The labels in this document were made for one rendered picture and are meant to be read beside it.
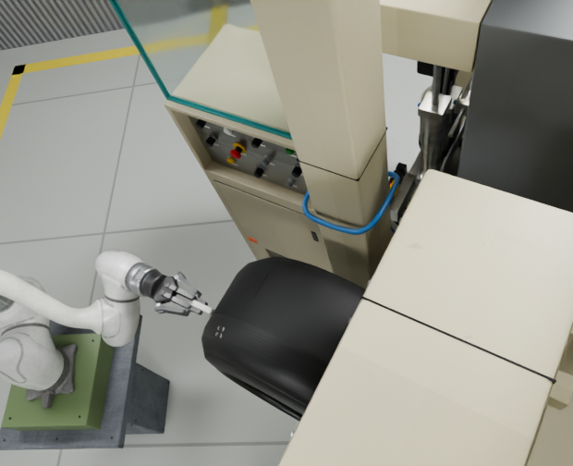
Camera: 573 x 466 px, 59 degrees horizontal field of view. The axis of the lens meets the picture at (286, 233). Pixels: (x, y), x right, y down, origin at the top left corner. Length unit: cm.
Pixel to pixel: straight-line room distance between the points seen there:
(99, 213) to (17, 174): 79
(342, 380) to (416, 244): 21
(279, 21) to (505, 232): 42
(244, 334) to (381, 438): 51
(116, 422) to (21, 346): 45
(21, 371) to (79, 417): 27
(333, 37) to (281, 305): 59
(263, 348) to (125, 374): 110
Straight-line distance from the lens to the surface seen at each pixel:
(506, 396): 68
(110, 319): 159
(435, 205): 76
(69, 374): 207
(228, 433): 258
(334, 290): 108
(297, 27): 72
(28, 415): 214
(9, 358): 190
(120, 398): 208
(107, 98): 399
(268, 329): 108
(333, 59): 73
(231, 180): 197
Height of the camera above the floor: 244
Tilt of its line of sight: 59 degrees down
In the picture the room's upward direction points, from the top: 23 degrees counter-clockwise
